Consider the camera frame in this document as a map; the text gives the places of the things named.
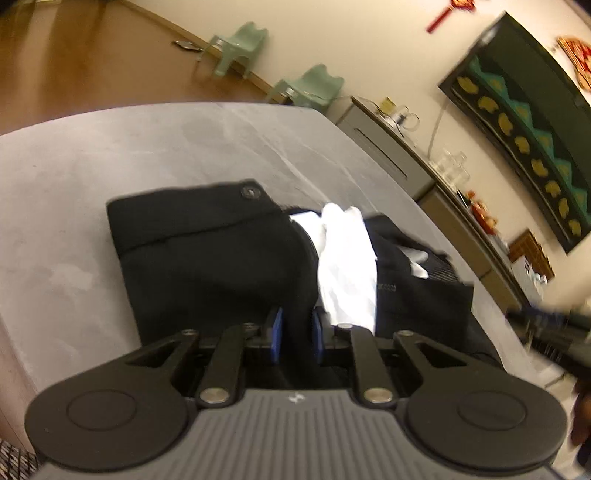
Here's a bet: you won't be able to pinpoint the red and orange fruit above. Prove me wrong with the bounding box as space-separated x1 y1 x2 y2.
466 189 500 232

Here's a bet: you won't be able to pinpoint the green plastic chair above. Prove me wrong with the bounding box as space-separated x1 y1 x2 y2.
264 64 345 112
194 22 270 80

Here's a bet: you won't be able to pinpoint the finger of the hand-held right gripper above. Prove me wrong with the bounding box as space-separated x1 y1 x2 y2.
505 304 570 342

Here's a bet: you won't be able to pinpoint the person's right hand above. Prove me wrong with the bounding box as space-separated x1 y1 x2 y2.
571 391 591 448

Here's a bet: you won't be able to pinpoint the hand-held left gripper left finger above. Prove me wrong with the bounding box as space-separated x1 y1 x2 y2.
122 307 284 409

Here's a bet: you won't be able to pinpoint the grey and brown sideboard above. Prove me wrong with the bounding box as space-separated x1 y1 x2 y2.
336 96 555 315

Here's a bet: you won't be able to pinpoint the wooden box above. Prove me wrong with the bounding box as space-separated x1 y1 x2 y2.
508 231 555 280

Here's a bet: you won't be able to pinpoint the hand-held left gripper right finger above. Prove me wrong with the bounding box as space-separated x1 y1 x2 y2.
311 307 462 409

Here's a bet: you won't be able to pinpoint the round wall ornament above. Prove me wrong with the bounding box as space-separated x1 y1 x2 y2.
551 36 591 90

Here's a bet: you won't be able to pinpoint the dark framed wall picture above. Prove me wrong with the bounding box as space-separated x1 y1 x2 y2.
438 11 591 254

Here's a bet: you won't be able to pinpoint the group of clear glasses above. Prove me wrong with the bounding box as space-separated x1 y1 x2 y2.
431 148 470 184

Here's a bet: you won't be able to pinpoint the black pants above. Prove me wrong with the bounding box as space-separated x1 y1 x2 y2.
106 179 504 393

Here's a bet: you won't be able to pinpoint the white tissue box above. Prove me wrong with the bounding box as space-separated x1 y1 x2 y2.
512 256 548 296

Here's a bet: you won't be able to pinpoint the red knot wall ornament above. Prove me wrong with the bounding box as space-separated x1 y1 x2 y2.
426 0 476 34

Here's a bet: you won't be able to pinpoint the glass kettle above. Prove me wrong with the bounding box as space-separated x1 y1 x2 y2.
392 106 421 133

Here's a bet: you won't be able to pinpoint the checked cloth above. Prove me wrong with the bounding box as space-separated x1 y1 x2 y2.
0 438 38 480

